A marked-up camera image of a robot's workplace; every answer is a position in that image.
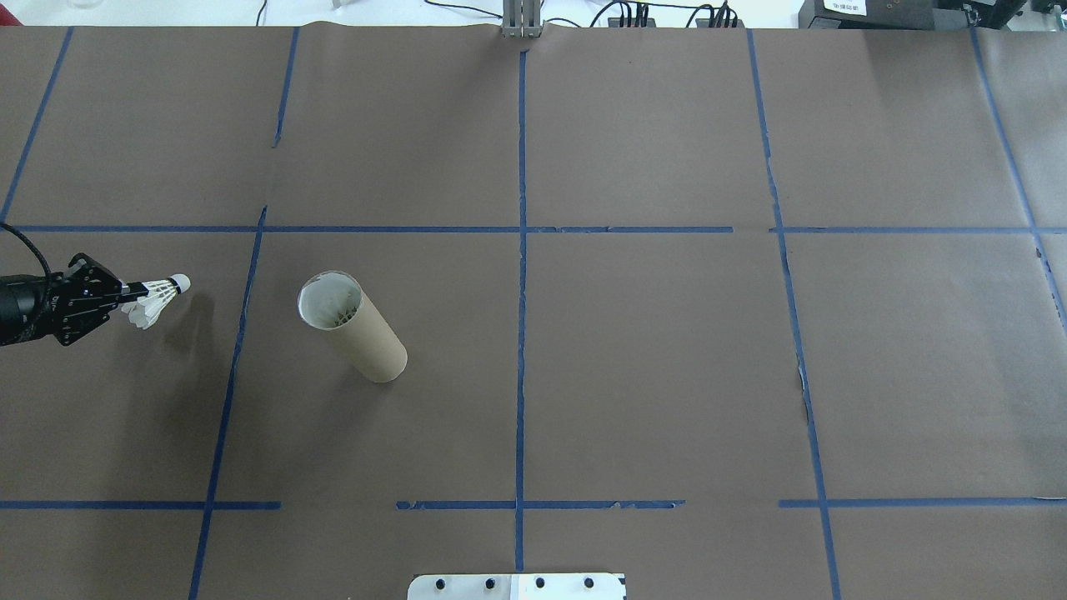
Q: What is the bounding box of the dark equipment box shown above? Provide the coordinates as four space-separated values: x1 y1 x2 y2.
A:
798 0 947 31

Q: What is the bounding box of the brown cardboard shuttlecock tube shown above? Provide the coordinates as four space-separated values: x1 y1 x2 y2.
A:
297 270 408 384

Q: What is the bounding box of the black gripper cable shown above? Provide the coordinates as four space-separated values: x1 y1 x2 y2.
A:
0 222 54 278

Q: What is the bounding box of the aluminium profile post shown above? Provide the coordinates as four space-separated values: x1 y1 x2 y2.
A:
500 0 544 40

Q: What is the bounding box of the white feather shuttlecock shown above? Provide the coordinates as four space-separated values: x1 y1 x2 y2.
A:
121 273 192 331
302 277 361 328

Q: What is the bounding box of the white square base plate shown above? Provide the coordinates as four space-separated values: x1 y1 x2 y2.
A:
407 572 628 600

